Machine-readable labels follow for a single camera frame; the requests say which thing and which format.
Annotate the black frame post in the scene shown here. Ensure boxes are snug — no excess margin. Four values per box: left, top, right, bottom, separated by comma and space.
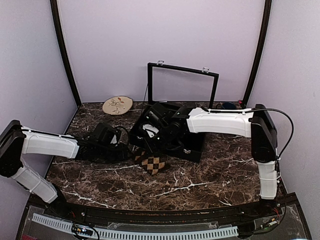
241, 0, 272, 108
49, 0, 82, 107

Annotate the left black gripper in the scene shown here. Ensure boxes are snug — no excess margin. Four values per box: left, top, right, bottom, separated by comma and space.
96, 142, 134, 164

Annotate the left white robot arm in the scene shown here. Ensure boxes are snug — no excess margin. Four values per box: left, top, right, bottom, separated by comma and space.
0, 120, 130, 218

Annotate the black front rail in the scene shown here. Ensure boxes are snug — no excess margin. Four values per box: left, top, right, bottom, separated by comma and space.
29, 193, 305, 232

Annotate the black display box with lid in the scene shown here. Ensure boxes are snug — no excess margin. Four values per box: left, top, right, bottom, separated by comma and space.
129, 62, 219, 163

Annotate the small circuit board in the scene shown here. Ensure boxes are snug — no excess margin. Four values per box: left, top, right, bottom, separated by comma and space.
71, 224, 94, 237

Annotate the left black frame post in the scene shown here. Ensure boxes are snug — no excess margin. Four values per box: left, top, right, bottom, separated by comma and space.
49, 0, 82, 107

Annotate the dark blue mug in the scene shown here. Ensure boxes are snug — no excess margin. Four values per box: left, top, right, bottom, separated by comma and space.
216, 102, 237, 110

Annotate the grey slotted cable duct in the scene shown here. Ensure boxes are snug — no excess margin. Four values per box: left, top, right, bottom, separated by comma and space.
31, 213, 239, 240

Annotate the right black frame post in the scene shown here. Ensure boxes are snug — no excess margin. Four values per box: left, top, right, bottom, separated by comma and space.
241, 0, 272, 108

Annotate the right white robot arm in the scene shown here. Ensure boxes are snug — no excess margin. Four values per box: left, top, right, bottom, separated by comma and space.
138, 102, 284, 217

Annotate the brown tan argyle sock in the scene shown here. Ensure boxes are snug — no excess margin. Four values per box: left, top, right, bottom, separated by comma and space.
132, 148, 170, 176

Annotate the floral ceramic plate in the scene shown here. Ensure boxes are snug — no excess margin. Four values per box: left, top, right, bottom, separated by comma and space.
102, 96, 133, 116

